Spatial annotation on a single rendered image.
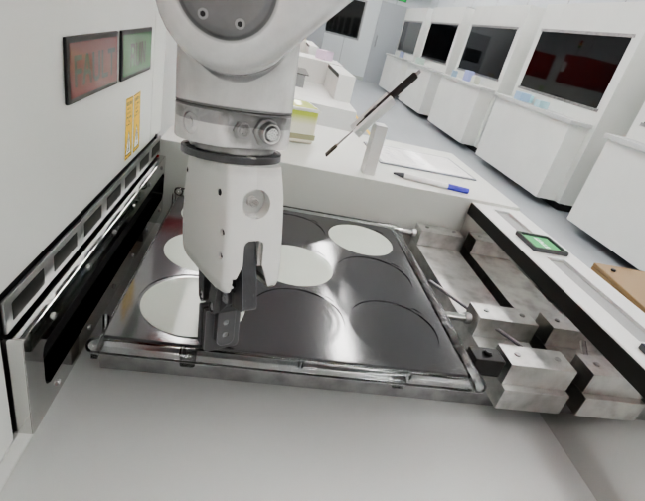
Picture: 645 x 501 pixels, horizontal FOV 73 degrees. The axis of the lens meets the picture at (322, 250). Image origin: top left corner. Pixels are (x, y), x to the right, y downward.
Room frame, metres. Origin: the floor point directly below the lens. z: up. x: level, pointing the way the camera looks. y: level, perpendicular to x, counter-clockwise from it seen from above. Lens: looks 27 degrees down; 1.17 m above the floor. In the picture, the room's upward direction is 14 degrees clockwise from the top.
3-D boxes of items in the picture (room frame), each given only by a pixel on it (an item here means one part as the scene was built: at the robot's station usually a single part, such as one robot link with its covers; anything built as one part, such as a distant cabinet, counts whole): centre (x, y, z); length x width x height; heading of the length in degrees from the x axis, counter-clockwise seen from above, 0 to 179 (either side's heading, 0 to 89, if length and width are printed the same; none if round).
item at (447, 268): (0.56, -0.23, 0.87); 0.36 x 0.08 x 0.03; 12
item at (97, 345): (0.31, -0.01, 0.90); 0.37 x 0.01 x 0.01; 102
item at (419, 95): (9.91, -1.50, 1.00); 1.80 x 1.08 x 2.00; 12
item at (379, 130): (0.75, -0.03, 1.03); 0.06 x 0.04 x 0.13; 102
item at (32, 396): (0.43, 0.23, 0.89); 0.44 x 0.02 x 0.10; 12
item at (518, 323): (0.48, -0.24, 0.89); 0.08 x 0.03 x 0.03; 102
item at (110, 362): (0.38, -0.05, 0.84); 0.50 x 0.02 x 0.03; 102
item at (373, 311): (0.49, 0.03, 0.90); 0.34 x 0.34 x 0.01; 12
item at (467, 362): (0.52, -0.15, 0.90); 0.38 x 0.01 x 0.01; 12
